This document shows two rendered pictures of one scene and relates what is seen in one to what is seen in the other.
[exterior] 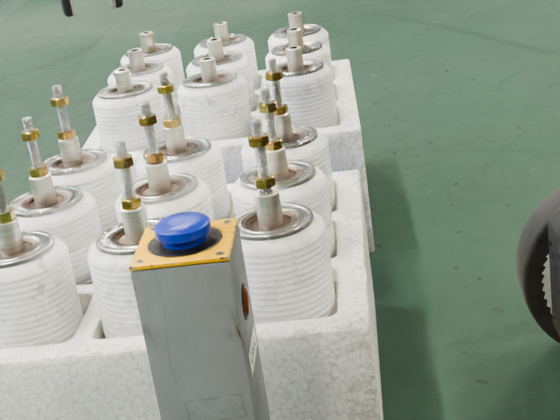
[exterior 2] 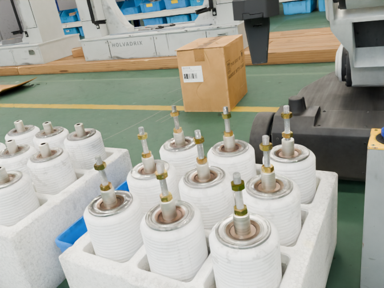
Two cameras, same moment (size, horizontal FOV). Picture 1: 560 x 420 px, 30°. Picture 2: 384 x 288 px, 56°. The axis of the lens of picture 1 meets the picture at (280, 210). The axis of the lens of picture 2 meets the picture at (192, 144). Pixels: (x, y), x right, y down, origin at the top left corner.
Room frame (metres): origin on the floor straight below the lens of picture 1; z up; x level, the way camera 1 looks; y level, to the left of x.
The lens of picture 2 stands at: (0.75, 0.62, 0.57)
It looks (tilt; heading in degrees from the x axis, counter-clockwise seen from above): 24 degrees down; 296
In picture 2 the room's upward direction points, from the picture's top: 9 degrees counter-clockwise
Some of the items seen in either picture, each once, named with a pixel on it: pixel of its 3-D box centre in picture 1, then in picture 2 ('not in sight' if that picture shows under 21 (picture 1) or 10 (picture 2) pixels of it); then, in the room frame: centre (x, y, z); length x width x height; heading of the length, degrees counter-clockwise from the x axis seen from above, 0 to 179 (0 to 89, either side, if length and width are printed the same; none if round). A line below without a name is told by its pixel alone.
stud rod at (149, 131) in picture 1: (151, 139); (200, 150); (0.98, 0.11, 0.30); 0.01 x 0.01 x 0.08
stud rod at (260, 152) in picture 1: (262, 162); (287, 125); (0.85, 0.01, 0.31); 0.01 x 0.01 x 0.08
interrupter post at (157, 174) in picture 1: (158, 177); (203, 170); (0.98, 0.11, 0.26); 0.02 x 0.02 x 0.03
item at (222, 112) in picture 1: (221, 142); (58, 188); (1.40, 0.07, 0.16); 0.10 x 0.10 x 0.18
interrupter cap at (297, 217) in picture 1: (271, 222); (288, 153); (0.85, 0.01, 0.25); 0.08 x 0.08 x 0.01
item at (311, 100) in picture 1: (304, 132); (90, 165); (1.39, -0.05, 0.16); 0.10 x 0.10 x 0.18
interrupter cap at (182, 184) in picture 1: (160, 189); (204, 177); (0.98, 0.11, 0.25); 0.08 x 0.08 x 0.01
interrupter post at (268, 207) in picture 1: (268, 208); (288, 147); (0.85, 0.01, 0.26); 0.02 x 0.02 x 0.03
